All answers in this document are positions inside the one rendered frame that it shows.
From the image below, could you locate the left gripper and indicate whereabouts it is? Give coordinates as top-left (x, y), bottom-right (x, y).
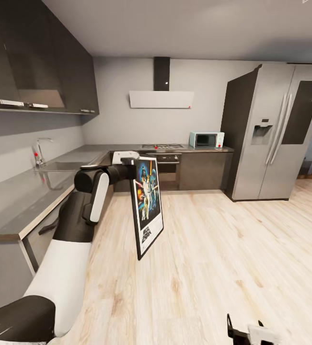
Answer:
top-left (110, 164), bottom-right (137, 183)

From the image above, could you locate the poster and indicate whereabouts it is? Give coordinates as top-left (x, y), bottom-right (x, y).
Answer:
top-left (127, 153), bottom-right (164, 261)

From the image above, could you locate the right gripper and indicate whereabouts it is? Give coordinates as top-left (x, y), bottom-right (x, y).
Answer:
top-left (227, 314), bottom-right (273, 345)

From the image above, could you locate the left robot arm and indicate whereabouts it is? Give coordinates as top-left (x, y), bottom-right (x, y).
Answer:
top-left (0, 151), bottom-right (140, 345)

